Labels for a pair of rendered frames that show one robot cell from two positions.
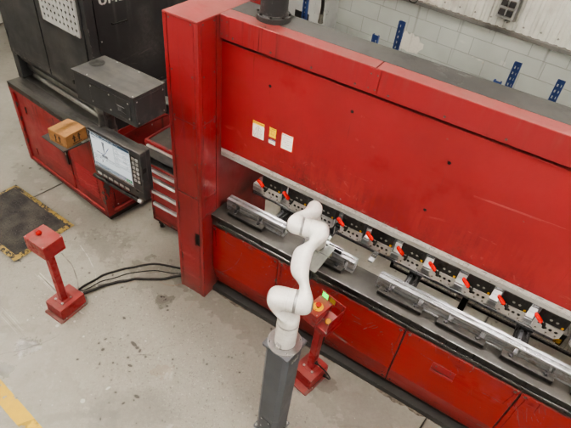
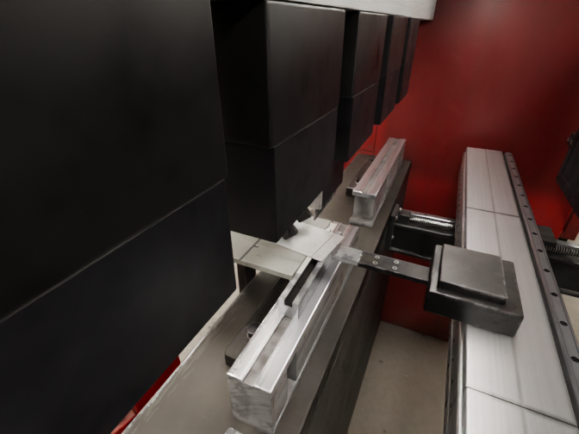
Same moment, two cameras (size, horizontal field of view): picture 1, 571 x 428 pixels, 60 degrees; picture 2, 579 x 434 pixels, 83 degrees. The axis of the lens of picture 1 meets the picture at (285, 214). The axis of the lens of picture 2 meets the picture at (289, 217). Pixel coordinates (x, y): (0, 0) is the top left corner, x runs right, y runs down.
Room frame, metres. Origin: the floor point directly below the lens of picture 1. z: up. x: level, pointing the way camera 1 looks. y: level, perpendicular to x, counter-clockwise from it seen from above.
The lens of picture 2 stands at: (2.30, -0.74, 1.33)
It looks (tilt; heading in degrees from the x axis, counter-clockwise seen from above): 30 degrees down; 87
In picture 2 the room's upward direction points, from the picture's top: straight up
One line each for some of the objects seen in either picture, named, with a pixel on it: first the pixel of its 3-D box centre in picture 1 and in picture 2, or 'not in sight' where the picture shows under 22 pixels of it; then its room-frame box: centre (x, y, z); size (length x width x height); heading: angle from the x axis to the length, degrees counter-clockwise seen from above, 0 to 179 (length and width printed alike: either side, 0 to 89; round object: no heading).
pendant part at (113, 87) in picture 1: (126, 137); not in sight; (2.54, 1.05, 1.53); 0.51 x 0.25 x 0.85; 61
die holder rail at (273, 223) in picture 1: (257, 215); (382, 174); (2.63, 0.20, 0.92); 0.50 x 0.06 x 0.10; 62
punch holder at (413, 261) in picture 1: (414, 253); not in sight; (2.11, -0.79, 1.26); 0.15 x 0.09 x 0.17; 62
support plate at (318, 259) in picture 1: (313, 254); (248, 229); (2.25, -0.21, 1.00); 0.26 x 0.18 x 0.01; 152
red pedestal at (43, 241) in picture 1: (54, 273); not in sight; (2.29, 1.63, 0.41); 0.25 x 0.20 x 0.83; 152
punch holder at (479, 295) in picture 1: (479, 284); not in sight; (1.92, -1.14, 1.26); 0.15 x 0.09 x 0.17; 62
